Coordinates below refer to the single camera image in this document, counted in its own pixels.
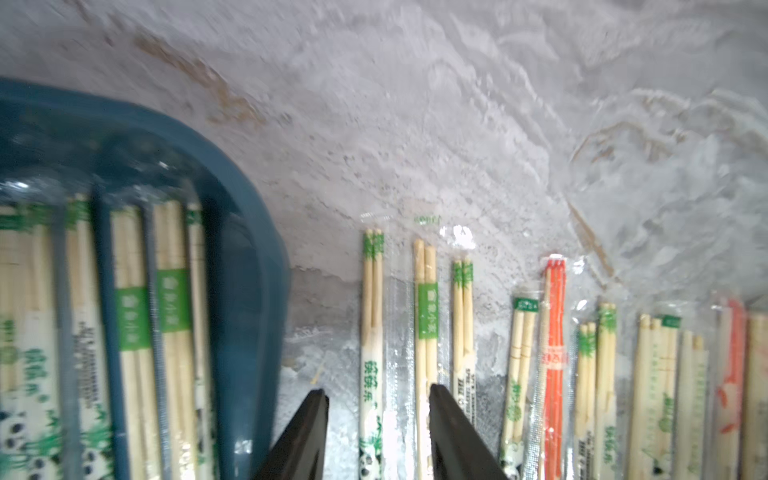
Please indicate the teal plastic storage tray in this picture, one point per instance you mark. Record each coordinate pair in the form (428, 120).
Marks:
(59, 130)

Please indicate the red striped chopsticks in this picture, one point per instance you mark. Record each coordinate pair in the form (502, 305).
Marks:
(553, 360)

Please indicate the green band chopsticks in tray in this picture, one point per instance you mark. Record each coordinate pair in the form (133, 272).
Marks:
(129, 339)

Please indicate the green tip chopsticks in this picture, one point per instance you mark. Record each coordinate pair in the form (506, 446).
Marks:
(370, 442)

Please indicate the green band chopsticks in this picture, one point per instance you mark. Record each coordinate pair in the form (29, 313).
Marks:
(173, 306)
(129, 339)
(426, 325)

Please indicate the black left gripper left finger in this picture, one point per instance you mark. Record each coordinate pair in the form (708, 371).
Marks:
(299, 453)

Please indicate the panda printed chopsticks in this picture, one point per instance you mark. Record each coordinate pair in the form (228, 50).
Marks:
(525, 311)

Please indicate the panda chopsticks in tray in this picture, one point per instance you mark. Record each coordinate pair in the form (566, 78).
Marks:
(31, 429)

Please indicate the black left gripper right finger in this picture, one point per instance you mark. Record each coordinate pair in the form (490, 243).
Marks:
(458, 451)

